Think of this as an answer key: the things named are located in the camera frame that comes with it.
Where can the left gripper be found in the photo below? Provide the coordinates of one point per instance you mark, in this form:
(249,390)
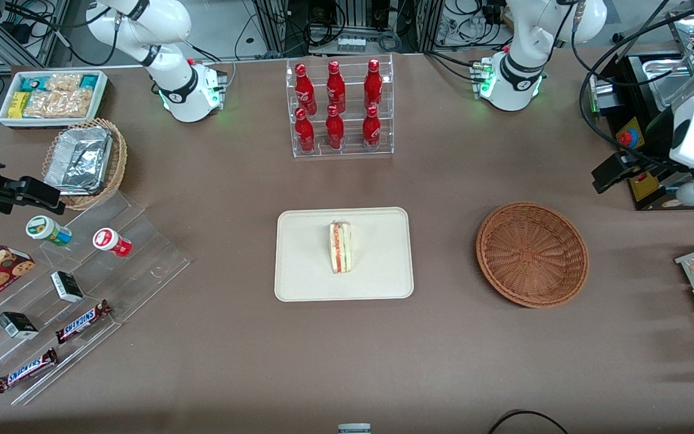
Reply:
(654,142)

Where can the triangular sandwich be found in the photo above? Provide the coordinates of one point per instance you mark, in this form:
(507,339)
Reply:
(340,247)

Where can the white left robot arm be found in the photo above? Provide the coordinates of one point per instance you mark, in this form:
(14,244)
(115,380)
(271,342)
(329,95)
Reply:
(515,84)

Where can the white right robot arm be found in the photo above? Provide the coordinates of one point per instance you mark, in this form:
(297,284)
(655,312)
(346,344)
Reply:
(181,96)

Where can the aluminium foil tray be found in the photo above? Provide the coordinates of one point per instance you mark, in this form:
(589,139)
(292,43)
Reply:
(79,160)

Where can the tan wicker basket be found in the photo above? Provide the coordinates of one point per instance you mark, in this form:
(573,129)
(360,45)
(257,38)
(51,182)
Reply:
(119,157)

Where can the round brown wicker basket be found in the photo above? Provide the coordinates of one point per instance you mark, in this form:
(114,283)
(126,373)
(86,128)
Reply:
(531,256)

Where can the cream rectangular tray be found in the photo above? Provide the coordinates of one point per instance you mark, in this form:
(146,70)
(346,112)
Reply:
(305,253)

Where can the black food warmer machine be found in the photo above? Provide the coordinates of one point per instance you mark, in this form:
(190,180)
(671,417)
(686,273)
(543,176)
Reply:
(646,190)

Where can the red emergency stop button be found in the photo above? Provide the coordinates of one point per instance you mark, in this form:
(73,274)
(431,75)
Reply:
(626,138)

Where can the green lid cup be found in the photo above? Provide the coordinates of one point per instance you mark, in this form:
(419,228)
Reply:
(43,228)

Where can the white plastic snack bin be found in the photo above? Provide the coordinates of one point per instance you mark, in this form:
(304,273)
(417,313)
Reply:
(6,120)

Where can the red lid cup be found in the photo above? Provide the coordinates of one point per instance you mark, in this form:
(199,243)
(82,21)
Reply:
(107,240)

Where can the yellow snack pack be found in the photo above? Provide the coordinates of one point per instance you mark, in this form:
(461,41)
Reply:
(18,104)

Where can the large clear cracker bag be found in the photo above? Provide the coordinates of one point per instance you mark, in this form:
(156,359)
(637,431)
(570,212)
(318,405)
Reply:
(58,103)

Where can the small black carton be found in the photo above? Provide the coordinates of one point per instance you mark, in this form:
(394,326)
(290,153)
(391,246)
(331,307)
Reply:
(17,325)
(67,286)

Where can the stainless steel pan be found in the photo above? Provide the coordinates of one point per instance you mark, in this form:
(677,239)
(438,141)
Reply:
(669,84)

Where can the teal snack pack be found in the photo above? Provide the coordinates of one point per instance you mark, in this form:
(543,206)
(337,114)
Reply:
(90,81)
(32,82)

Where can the small clear cracker bag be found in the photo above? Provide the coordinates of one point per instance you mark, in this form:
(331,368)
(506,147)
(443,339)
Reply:
(64,81)

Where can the clear acrylic stepped display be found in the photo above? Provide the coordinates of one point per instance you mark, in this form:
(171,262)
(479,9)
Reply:
(142,265)

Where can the snickers chocolate bar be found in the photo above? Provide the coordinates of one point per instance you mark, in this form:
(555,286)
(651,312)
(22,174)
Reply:
(26,371)
(82,322)

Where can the red cola bottle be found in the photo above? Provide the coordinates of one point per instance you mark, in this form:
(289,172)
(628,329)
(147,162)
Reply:
(372,131)
(305,134)
(373,87)
(305,90)
(335,131)
(336,89)

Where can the clear acrylic bottle rack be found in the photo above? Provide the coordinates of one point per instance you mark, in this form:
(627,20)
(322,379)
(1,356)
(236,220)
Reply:
(353,147)

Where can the white power strip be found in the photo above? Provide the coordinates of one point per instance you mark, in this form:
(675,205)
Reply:
(351,44)

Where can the small grey device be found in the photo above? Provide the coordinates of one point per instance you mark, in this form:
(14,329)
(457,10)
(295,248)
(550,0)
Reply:
(354,429)

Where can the aluminium frame rack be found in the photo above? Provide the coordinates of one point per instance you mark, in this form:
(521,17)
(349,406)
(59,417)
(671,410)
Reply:
(353,12)

